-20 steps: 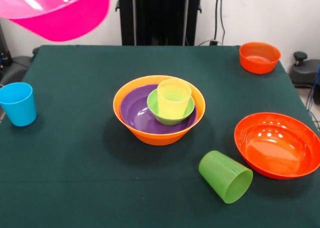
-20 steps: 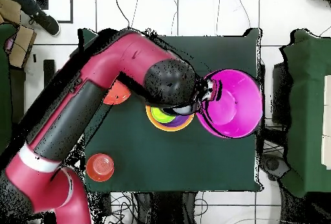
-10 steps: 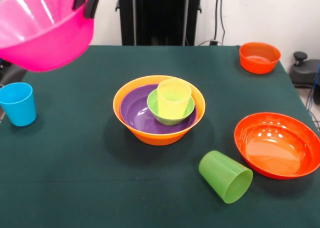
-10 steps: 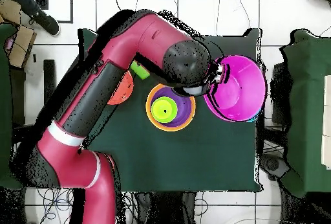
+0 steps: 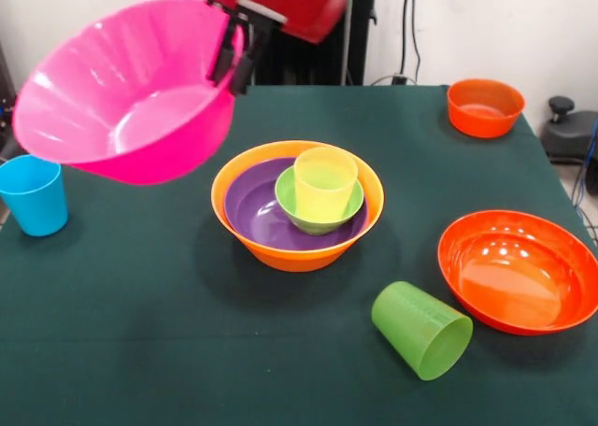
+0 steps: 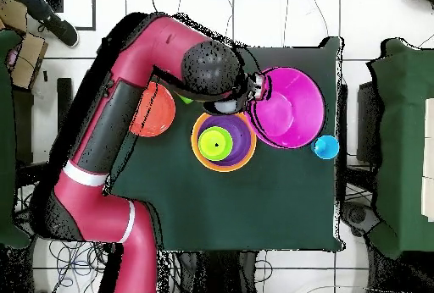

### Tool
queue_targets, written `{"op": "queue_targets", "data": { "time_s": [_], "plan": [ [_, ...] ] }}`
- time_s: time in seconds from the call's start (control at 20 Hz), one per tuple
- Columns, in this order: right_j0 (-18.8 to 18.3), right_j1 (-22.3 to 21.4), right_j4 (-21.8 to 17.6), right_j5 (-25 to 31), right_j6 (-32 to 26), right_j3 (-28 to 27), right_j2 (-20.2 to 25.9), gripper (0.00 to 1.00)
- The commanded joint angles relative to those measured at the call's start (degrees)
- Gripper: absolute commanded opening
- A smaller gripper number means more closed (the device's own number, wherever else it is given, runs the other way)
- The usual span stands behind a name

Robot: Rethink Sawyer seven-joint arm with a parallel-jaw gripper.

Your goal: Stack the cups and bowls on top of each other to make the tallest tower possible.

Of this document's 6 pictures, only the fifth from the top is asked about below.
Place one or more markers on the small green bowl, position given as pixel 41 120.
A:
pixel 320 227

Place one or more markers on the small orange bowl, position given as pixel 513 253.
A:
pixel 486 117

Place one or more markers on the blue cup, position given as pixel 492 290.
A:
pixel 37 197

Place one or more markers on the dark green tablecloth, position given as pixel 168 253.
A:
pixel 187 351

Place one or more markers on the black stand base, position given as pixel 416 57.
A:
pixel 567 132

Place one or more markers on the wide red-orange bowl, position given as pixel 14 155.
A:
pixel 514 276

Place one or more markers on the dark equipment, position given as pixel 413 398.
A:
pixel 4 80

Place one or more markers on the green cup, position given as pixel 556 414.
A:
pixel 420 330

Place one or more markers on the yellow cup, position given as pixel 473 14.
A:
pixel 322 192

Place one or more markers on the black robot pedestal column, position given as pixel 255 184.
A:
pixel 299 61

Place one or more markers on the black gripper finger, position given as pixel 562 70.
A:
pixel 245 73
pixel 222 59

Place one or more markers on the large orange bowl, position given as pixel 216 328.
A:
pixel 289 260

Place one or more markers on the purple bowl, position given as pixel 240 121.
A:
pixel 252 216

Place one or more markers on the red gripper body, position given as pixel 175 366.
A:
pixel 299 10

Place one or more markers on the large pink bowl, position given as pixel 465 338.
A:
pixel 121 108

